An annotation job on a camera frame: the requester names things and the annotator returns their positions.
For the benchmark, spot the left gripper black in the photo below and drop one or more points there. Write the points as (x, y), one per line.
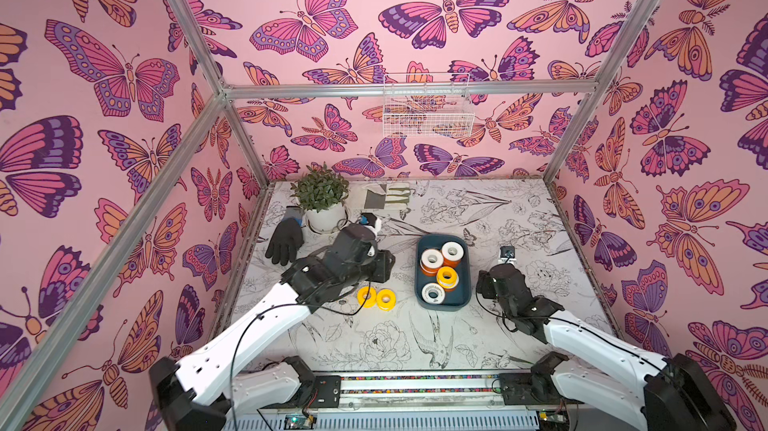
(382, 268)

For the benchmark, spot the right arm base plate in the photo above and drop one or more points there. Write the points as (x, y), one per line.
(528, 389)

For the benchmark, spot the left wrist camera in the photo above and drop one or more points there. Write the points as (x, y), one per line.
(371, 221)

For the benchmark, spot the black work glove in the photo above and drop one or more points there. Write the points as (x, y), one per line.
(287, 237)

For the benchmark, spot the orange tape roll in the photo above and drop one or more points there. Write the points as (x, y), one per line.
(453, 253)
(430, 261)

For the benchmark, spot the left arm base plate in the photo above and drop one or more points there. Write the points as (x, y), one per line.
(325, 392)

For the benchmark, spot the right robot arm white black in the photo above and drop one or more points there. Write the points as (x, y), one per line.
(644, 389)

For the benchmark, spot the small yellow white tape roll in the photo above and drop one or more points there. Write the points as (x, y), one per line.
(447, 277)

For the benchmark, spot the teal plastic storage box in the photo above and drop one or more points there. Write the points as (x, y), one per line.
(456, 298)

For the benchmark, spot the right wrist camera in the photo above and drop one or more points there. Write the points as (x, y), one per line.
(507, 254)

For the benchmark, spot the aluminium front rail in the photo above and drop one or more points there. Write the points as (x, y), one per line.
(409, 391)

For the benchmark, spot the white tape roll front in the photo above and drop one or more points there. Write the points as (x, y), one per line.
(432, 293)

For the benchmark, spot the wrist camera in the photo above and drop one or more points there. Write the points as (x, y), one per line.
(371, 221)
(507, 254)

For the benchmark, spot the potted green plant white pot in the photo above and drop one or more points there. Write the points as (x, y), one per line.
(321, 193)

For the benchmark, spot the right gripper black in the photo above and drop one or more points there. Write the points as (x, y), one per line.
(507, 272)

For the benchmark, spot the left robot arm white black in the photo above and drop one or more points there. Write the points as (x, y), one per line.
(209, 388)

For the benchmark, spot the folded green white cloth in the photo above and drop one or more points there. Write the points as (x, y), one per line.
(387, 196)

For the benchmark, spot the white wire basket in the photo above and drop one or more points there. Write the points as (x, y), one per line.
(427, 109)

